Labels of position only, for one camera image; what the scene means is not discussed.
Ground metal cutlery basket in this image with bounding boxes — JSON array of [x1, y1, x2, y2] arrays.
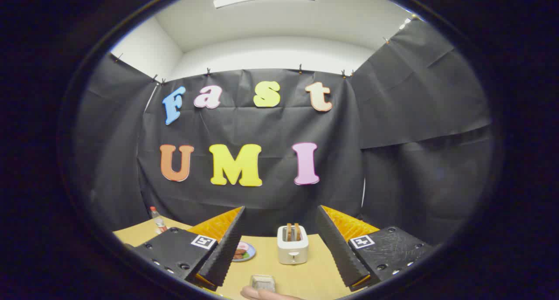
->
[[250, 274, 276, 293]]

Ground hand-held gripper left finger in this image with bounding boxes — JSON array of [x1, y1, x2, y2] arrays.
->
[[124, 206, 246, 292]]

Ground black backdrop cloth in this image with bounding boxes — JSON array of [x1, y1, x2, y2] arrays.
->
[[72, 18, 496, 248]]

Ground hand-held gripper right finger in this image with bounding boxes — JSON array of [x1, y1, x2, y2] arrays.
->
[[315, 205, 437, 292]]

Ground clear water bottle red cap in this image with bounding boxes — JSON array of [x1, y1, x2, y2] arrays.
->
[[150, 206, 168, 234]]

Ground white toaster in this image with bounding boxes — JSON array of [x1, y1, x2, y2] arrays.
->
[[277, 225, 309, 266]]

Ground blue oval plate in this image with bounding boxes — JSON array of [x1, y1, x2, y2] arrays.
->
[[231, 241, 256, 262]]

